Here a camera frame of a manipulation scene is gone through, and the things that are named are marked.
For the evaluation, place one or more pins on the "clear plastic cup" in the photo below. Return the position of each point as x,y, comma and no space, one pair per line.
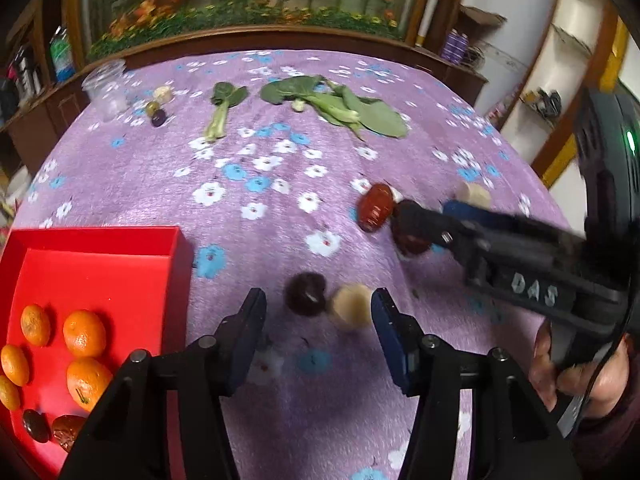
105,87

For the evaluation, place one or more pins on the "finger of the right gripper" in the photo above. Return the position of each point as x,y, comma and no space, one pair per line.
477,214
448,233

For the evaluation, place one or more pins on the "speckled orange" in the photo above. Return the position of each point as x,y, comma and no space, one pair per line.
14,365

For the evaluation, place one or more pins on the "far right sugarcane piece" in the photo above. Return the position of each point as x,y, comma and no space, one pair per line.
474,195

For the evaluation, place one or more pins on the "red tray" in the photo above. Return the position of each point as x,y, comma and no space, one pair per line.
136,279

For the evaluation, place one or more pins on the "steel thermos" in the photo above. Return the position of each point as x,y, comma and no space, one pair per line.
27,73

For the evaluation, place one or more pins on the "small bok choy stalk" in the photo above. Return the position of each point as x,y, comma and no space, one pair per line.
225,96

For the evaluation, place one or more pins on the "flower aquarium display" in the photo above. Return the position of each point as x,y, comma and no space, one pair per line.
148,31

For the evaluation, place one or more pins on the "small orange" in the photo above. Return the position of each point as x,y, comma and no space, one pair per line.
9,395

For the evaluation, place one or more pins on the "purple grape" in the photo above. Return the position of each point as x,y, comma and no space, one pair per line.
158,118

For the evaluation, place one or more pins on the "large dark red date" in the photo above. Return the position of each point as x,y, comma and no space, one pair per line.
405,224

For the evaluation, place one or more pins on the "small beige piece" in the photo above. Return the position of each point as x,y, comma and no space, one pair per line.
163,94

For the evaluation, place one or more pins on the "purple floral tablecloth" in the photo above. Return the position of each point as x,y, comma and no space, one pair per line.
277,196

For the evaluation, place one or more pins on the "green label water bottle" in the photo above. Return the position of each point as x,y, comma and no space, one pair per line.
61,55

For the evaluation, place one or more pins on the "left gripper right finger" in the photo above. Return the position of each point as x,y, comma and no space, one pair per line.
400,337

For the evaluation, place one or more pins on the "dark plum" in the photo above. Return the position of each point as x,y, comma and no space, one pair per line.
305,294
36,425

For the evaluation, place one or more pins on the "right hand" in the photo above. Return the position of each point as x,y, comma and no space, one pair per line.
606,390

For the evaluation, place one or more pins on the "round sugarcane piece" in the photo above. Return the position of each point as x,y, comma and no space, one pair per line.
350,307

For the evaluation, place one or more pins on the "bok choy leaf bunch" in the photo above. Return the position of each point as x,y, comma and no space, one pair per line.
338,105

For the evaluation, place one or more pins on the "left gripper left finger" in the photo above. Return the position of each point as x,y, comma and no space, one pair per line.
237,339

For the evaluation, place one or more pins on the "green grape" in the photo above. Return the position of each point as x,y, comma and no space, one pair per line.
151,108

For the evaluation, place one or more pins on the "edge orange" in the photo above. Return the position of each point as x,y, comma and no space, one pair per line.
35,325

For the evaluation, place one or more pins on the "wooden cabinet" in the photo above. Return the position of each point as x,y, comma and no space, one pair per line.
37,127

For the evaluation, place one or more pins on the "purple bottles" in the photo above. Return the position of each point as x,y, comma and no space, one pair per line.
455,47

